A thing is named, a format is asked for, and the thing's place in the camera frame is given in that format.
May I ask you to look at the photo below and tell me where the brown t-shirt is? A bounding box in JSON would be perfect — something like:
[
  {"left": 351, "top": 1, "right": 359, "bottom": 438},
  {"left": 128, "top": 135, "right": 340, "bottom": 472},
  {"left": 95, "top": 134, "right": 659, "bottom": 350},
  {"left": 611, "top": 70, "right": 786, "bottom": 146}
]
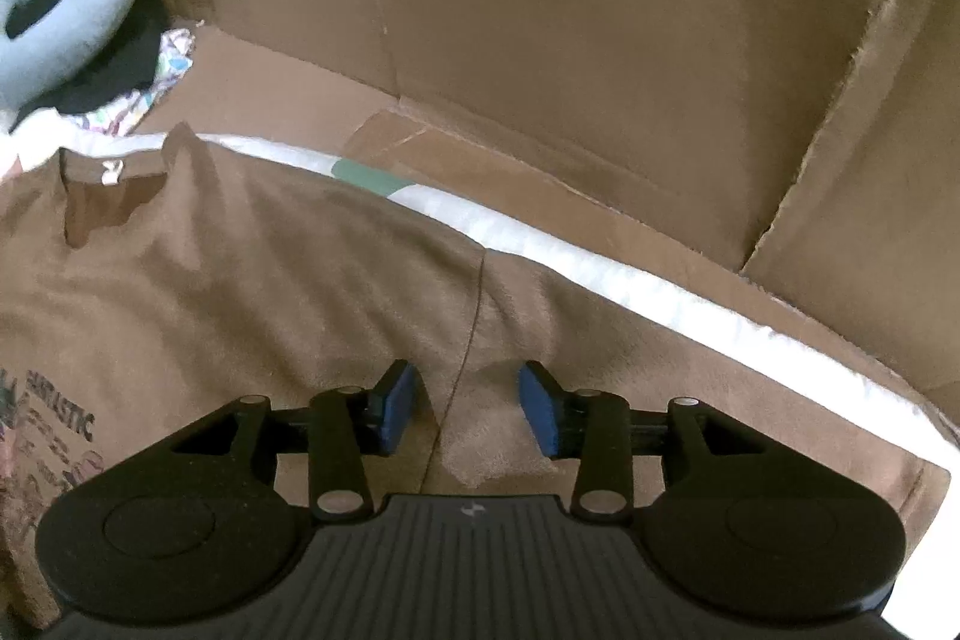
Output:
[{"left": 0, "top": 120, "right": 950, "bottom": 630}]

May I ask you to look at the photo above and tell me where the large cardboard box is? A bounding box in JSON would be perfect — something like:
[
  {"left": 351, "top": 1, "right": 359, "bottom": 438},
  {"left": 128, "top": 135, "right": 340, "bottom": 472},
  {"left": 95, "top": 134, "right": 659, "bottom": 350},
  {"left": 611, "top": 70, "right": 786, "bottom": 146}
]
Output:
[{"left": 167, "top": 0, "right": 958, "bottom": 414}]

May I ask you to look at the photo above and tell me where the pastel patterned cloth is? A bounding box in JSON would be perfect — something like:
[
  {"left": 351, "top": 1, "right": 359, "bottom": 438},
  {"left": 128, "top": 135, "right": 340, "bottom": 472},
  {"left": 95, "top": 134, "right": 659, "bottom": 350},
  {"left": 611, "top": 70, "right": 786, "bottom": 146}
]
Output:
[{"left": 71, "top": 28, "right": 195, "bottom": 136}]

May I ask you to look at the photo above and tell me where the cream bear print blanket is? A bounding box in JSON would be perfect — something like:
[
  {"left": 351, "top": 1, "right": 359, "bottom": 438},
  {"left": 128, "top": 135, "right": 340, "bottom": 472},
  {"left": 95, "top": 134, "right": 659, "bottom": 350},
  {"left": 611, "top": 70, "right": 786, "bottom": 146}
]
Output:
[{"left": 0, "top": 105, "right": 960, "bottom": 640}]

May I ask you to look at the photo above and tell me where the black cloth under neck pillow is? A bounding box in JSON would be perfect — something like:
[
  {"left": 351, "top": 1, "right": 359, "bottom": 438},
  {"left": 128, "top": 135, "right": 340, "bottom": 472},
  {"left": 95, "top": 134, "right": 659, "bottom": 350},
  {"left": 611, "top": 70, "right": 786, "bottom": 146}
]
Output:
[{"left": 16, "top": 0, "right": 171, "bottom": 122}]

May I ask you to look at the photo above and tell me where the blue-grey neck pillow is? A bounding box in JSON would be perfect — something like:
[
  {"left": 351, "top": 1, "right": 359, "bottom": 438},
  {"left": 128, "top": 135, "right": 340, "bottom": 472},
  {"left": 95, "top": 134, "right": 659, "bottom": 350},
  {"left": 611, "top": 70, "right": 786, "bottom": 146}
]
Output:
[{"left": 2, "top": 0, "right": 135, "bottom": 115}]

